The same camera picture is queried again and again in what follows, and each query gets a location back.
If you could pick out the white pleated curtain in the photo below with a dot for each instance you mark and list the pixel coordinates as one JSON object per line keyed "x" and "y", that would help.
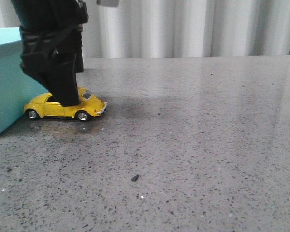
{"x": 187, "y": 28}

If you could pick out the light blue plastic box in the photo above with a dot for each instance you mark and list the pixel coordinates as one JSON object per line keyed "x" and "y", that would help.
{"x": 16, "y": 88}

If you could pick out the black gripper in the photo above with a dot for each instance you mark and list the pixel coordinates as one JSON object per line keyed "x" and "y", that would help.
{"x": 45, "y": 24}

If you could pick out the yellow toy beetle car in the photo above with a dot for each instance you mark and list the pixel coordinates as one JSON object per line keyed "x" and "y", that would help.
{"x": 46, "y": 105}

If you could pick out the small black debris chip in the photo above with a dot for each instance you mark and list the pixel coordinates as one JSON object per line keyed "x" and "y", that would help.
{"x": 135, "y": 178}

